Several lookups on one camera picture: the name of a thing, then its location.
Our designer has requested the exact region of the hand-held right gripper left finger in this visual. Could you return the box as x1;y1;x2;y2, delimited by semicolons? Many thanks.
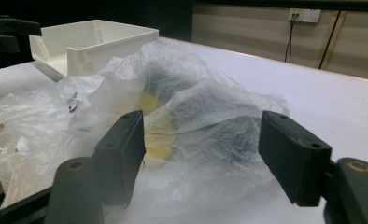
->
92;109;147;208

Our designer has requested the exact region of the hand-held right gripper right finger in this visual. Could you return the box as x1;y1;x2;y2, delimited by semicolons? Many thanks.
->
257;110;333;207

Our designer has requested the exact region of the clear plastic bag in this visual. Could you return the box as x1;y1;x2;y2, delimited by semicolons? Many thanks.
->
0;38;290;224

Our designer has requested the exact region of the white plastic bin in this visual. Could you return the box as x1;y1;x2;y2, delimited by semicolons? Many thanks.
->
28;19;160;82

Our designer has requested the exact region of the black wall cable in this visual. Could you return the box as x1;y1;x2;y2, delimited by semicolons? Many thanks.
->
283;13;299;63

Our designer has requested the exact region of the white wall socket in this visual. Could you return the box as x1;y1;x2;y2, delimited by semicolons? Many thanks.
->
288;8;322;23

